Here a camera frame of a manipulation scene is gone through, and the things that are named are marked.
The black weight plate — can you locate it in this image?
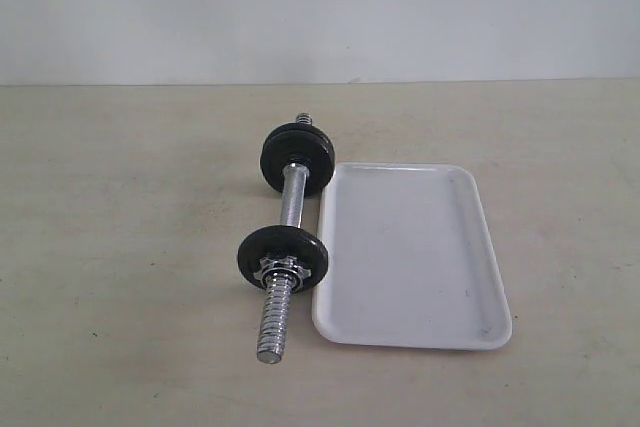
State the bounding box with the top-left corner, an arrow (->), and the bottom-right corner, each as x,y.
237,225 -> 329,292
264,122 -> 332,144
260,131 -> 335,197

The white plastic tray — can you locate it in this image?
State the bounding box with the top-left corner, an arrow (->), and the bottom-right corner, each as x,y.
312,162 -> 512,351

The chrome star collar nut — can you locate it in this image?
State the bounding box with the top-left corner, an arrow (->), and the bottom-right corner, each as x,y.
253,256 -> 312,290

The chrome threaded dumbbell bar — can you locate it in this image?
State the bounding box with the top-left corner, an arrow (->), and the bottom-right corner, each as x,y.
256,112 -> 316,365

